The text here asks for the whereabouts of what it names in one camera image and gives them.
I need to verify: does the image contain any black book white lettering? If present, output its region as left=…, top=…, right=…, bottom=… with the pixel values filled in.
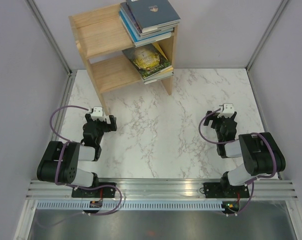
left=143, top=75, right=173, bottom=85

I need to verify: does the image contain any pale green thin file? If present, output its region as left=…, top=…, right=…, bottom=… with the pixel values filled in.
left=143, top=71, right=174, bottom=84

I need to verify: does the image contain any green Alice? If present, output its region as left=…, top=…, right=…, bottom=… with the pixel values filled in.
left=122, top=43, right=173, bottom=80

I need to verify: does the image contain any bright blue book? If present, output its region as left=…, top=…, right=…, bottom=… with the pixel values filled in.
left=119, top=17, right=173, bottom=47

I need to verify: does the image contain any yellow book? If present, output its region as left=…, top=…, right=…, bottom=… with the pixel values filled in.
left=152, top=42, right=171, bottom=63

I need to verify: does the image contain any light blue book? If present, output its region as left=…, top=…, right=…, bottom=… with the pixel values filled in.
left=119, top=10, right=174, bottom=47

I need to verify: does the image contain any navy blue crest book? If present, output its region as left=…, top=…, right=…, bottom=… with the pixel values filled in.
left=126, top=0, right=181, bottom=33

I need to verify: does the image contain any dark purple galaxy book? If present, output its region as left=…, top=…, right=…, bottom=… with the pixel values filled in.
left=120, top=2, right=174, bottom=40

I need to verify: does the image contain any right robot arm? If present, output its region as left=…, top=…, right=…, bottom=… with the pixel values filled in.
left=198, top=110, right=286, bottom=198

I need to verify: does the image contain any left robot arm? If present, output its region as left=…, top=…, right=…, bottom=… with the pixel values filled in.
left=36, top=113, right=117, bottom=199

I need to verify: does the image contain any wooden two-tier shelf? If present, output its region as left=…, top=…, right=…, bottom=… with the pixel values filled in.
left=68, top=3, right=179, bottom=116

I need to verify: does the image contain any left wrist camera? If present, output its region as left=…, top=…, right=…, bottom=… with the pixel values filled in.
left=89, top=106, right=104, bottom=121

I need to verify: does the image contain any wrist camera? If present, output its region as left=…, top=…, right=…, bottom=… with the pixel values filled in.
left=89, top=106, right=104, bottom=121
left=217, top=103, right=235, bottom=118

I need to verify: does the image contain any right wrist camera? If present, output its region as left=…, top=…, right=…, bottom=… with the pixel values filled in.
left=217, top=103, right=235, bottom=118

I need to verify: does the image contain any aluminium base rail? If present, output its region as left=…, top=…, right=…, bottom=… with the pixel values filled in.
left=26, top=178, right=298, bottom=201

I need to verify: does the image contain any white slotted cable duct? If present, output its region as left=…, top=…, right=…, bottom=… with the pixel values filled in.
left=36, top=199, right=225, bottom=211

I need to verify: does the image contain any left aluminium frame post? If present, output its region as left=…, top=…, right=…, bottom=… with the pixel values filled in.
left=24, top=0, right=74, bottom=76

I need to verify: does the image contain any aluminium frame post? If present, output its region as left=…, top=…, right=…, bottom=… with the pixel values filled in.
left=245, top=0, right=291, bottom=72
left=24, top=0, right=74, bottom=76

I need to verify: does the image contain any right aluminium frame post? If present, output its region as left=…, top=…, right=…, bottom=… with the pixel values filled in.
left=245, top=0, right=291, bottom=72

